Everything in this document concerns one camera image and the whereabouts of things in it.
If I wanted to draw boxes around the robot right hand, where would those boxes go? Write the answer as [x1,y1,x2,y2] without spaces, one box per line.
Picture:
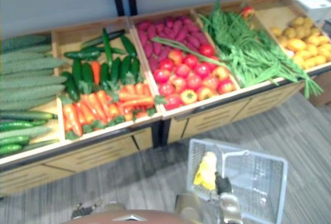
[214,171,233,196]

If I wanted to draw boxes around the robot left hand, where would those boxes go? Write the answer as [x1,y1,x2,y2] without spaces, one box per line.
[70,200,102,220]

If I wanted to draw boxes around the grey wire shopping basket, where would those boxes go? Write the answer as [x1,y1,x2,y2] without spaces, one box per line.
[186,138,289,224]

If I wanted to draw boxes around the yellow corn cob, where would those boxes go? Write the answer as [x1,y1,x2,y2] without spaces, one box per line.
[193,151,218,191]

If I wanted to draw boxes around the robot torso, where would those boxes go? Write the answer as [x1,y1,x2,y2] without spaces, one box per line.
[61,209,187,224]

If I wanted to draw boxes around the robot silver leg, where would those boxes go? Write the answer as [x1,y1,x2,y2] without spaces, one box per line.
[175,192,203,222]

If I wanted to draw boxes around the wooden produce stand with cucumbers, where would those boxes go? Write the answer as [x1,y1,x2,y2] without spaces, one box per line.
[0,16,163,197]

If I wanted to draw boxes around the wooden produce stand with tomatoes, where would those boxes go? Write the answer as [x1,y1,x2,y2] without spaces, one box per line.
[129,0,331,147]

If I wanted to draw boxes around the orange red bell pepper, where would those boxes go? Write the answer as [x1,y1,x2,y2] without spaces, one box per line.
[211,66,231,81]
[197,86,214,101]
[168,49,185,65]
[169,76,188,93]

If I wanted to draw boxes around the orange carrot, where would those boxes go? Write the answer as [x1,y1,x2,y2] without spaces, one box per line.
[62,103,83,140]
[118,92,151,102]
[121,97,168,109]
[79,97,96,125]
[87,93,107,126]
[107,102,120,118]
[142,83,153,97]
[134,82,145,96]
[123,84,137,95]
[91,61,101,85]
[96,89,111,117]

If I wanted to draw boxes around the yellow bell pepper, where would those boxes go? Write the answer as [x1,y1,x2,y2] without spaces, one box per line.
[179,89,198,106]

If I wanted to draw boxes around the red tomato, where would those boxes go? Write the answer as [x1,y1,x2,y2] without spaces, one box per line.
[199,43,215,57]
[174,63,192,78]
[208,55,221,70]
[158,82,176,96]
[193,62,212,78]
[202,74,220,91]
[185,73,203,90]
[183,53,200,69]
[217,78,237,96]
[163,94,183,111]
[159,57,175,72]
[153,68,172,84]

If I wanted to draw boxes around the bright green cucumber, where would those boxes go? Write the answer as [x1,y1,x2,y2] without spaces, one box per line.
[0,144,23,155]
[0,121,35,132]
[0,136,31,147]

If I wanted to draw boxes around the long dark green cucumber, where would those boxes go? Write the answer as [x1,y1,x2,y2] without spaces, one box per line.
[102,28,113,70]
[0,110,58,122]
[80,29,126,49]

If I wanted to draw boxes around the green long bean bunch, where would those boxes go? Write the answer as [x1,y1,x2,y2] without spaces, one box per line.
[218,11,324,98]

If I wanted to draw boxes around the brown cardboard box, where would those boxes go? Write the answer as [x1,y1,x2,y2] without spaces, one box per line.
[307,70,331,106]

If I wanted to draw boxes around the long green stalk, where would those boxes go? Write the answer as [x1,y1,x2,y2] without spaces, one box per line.
[152,37,229,67]

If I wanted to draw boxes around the leafy green herb bunch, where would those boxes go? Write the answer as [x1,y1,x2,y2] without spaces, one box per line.
[198,0,235,53]

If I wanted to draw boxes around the red yellow fruit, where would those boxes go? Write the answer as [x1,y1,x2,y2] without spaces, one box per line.
[241,6,255,19]

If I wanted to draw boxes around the white box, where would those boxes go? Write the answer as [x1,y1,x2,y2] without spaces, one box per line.
[287,0,331,27]

